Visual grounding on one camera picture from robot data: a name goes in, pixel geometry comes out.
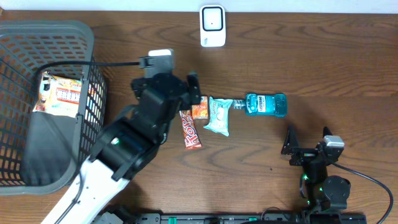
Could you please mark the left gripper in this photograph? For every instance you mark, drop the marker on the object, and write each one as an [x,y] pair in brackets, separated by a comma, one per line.
[185,96]

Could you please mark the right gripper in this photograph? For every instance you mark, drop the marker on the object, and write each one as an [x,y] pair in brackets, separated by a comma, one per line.
[304,154]

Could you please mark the small orange snack packet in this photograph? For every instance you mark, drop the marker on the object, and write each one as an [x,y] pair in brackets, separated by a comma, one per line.
[200,111]

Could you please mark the light teal wet wipes pack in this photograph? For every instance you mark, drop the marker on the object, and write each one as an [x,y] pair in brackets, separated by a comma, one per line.
[219,115]

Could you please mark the teal mouthwash bottle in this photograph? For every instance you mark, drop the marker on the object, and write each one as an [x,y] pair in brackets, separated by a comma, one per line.
[263,105]

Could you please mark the brown chocolate bar wrapper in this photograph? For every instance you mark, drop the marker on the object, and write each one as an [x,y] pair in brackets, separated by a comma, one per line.
[190,134]

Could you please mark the yellow snack bag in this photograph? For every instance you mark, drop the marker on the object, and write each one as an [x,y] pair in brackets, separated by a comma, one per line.
[58,96]

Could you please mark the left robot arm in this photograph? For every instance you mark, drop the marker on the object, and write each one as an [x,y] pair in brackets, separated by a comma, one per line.
[124,147]

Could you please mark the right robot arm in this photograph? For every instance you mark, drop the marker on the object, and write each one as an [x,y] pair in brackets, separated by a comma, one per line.
[325,193]

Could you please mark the white barcode scanner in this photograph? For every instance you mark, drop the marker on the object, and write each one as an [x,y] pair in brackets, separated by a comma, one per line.
[212,26]

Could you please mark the grey plastic shopping basket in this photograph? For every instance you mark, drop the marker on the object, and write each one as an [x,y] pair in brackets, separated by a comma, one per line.
[40,151]

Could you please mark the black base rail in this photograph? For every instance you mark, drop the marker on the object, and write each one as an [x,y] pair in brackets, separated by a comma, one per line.
[270,215]

